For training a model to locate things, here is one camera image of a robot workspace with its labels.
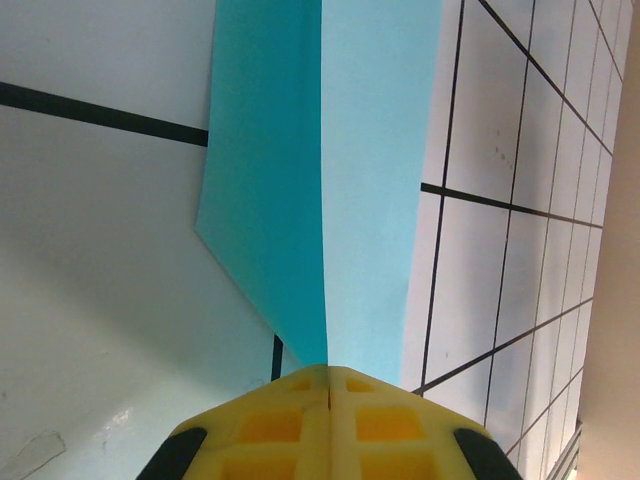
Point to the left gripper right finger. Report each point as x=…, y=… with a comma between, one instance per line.
x=390, y=435

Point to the aluminium table side rail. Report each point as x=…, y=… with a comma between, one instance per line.
x=570, y=455

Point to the light blue cloth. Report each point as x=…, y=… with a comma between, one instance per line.
x=350, y=200

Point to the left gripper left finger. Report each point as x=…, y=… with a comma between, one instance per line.
x=260, y=435

